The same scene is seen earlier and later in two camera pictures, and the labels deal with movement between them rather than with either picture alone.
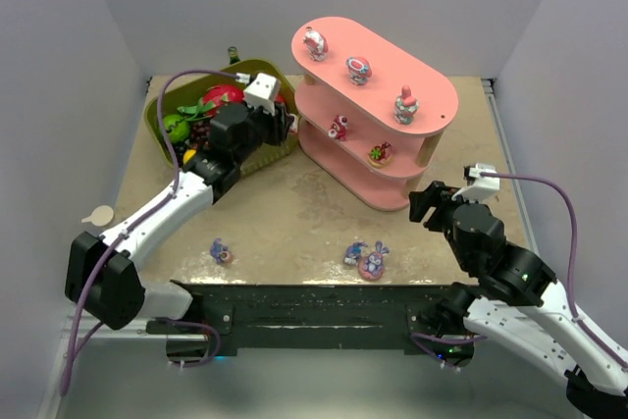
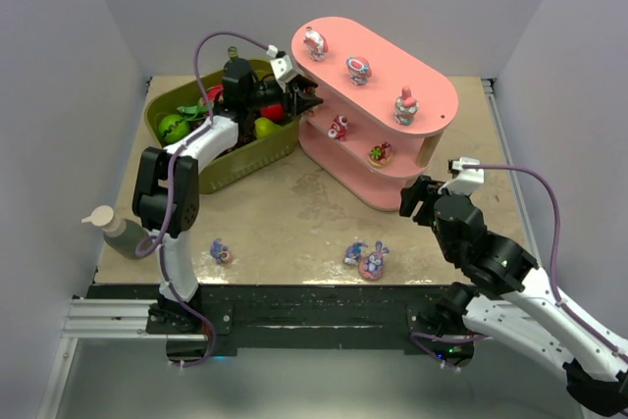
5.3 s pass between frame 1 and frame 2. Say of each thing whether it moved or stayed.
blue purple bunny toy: stayed
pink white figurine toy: stayed
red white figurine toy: stayed
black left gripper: moved
